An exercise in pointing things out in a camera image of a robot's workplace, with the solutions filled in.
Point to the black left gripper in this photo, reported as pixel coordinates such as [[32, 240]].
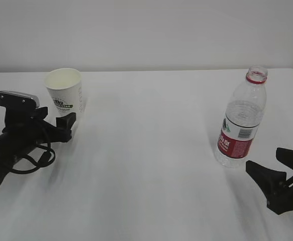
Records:
[[25, 131]]

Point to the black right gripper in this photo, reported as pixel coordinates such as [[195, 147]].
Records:
[[279, 200]]

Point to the white paper cup green logo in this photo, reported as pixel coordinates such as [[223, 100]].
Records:
[[65, 88]]

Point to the clear water bottle red label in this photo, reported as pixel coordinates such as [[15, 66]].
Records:
[[243, 115]]

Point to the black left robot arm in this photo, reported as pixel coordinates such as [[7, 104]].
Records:
[[23, 161]]

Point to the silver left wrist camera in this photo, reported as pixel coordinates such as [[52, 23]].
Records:
[[19, 102]]

